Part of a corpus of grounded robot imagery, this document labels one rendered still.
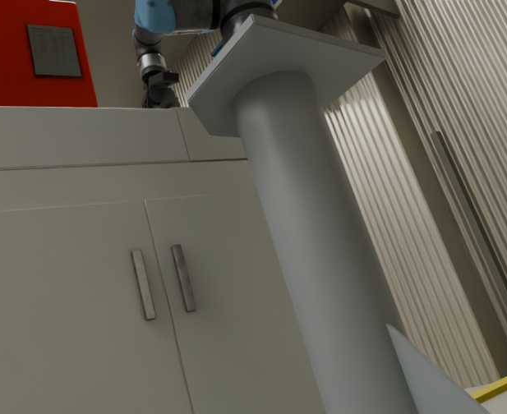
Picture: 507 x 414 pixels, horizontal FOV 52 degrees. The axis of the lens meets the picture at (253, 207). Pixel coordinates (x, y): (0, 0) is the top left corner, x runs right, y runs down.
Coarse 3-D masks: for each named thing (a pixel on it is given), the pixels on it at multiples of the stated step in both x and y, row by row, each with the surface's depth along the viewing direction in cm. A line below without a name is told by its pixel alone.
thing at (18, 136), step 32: (0, 128) 102; (32, 128) 105; (64, 128) 108; (96, 128) 111; (128, 128) 115; (160, 128) 119; (0, 160) 99; (32, 160) 102; (64, 160) 105; (96, 160) 108; (128, 160) 112; (160, 160) 115
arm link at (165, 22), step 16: (144, 0) 97; (160, 0) 96; (176, 0) 97; (192, 0) 98; (208, 0) 99; (144, 16) 101; (160, 16) 98; (176, 16) 98; (192, 16) 99; (208, 16) 100; (160, 32) 102
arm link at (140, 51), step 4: (132, 32) 149; (132, 40) 149; (136, 40) 143; (136, 44) 145; (140, 44) 144; (160, 44) 146; (136, 48) 146; (140, 48) 145; (144, 48) 144; (148, 48) 144; (152, 48) 144; (156, 48) 145; (160, 48) 147; (136, 52) 146; (140, 52) 145; (144, 52) 144; (148, 52) 144; (152, 52) 144; (156, 52) 144; (160, 52) 146; (136, 56) 146; (140, 56) 144
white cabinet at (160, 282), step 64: (0, 192) 97; (64, 192) 102; (128, 192) 108; (192, 192) 115; (256, 192) 123; (0, 256) 92; (64, 256) 97; (128, 256) 102; (192, 256) 109; (256, 256) 116; (0, 320) 88; (64, 320) 92; (128, 320) 97; (192, 320) 103; (256, 320) 109; (0, 384) 84; (64, 384) 88; (128, 384) 92; (192, 384) 97; (256, 384) 103
